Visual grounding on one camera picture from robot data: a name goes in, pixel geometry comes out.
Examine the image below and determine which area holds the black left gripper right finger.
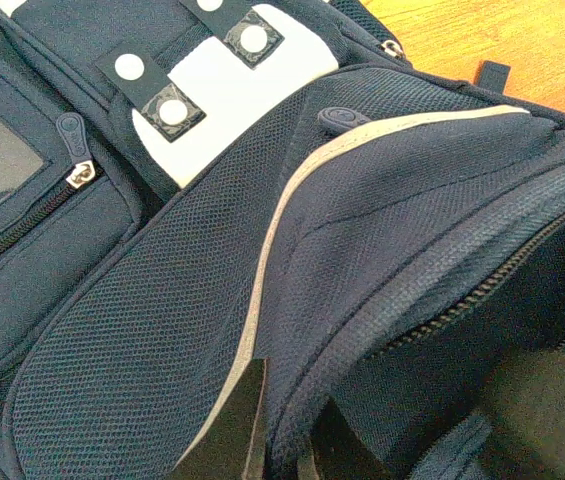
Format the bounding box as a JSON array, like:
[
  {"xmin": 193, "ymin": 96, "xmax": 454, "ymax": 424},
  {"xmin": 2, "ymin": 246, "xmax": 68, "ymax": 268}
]
[{"xmin": 296, "ymin": 397, "xmax": 392, "ymax": 480}]

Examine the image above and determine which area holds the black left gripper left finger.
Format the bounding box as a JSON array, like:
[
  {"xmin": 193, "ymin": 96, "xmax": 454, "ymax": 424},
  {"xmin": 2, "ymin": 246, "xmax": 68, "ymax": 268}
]
[{"xmin": 169, "ymin": 359, "xmax": 267, "ymax": 480}]

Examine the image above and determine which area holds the navy blue student backpack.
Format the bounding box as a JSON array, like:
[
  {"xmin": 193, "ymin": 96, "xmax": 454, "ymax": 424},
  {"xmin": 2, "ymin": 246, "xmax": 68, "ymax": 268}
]
[{"xmin": 0, "ymin": 1, "xmax": 565, "ymax": 479}]

